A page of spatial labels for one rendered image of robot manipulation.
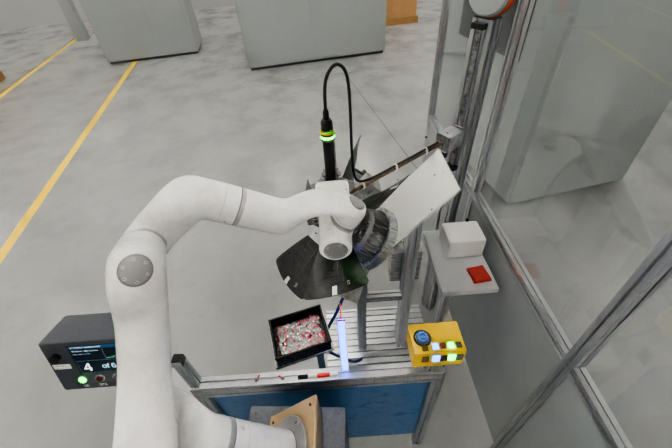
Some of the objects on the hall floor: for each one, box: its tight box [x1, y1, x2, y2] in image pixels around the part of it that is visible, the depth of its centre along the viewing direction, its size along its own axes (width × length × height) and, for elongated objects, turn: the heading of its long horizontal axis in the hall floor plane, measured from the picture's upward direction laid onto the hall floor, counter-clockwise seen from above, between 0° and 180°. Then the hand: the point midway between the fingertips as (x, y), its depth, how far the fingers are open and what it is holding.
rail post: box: [411, 381, 442, 444], centre depth 149 cm, size 4×4×78 cm
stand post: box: [357, 284, 367, 350], centre depth 183 cm, size 4×9×91 cm, turn 6°
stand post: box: [394, 223, 423, 347], centre depth 176 cm, size 4×9×115 cm, turn 6°
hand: (331, 175), depth 108 cm, fingers closed on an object, 4 cm apart
